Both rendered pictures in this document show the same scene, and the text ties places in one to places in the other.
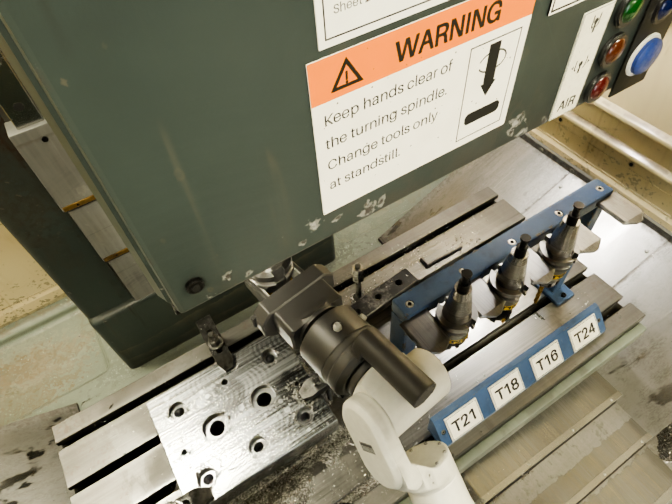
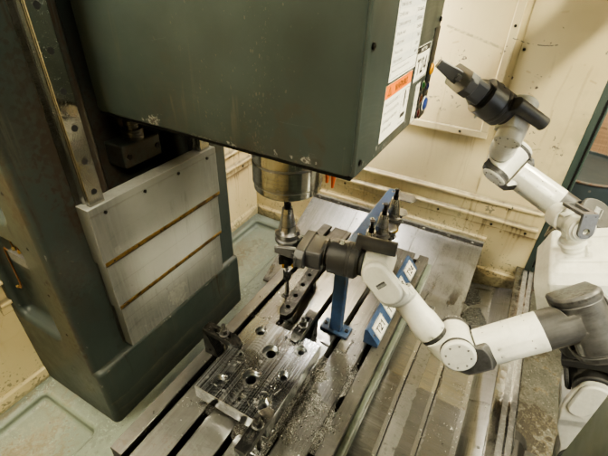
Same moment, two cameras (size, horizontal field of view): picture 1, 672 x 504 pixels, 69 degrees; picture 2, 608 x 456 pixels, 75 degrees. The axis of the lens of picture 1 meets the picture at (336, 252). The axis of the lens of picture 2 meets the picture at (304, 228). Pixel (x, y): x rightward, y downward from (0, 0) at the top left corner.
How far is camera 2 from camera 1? 60 cm
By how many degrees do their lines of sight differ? 30
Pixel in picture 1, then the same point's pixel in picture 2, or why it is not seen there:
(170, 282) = (357, 159)
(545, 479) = (425, 356)
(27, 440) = not seen: outside the picture
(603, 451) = not seen: hidden behind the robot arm
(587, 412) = not seen: hidden behind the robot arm
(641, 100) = (383, 162)
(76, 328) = (43, 418)
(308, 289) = (313, 238)
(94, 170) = (361, 109)
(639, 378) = (438, 296)
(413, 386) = (392, 245)
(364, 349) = (363, 242)
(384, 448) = (391, 277)
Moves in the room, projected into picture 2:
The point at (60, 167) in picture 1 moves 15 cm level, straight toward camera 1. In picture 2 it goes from (109, 232) to (156, 247)
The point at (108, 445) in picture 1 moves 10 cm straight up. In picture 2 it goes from (166, 436) to (159, 414)
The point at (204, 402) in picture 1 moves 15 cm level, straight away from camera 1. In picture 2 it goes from (234, 368) to (188, 352)
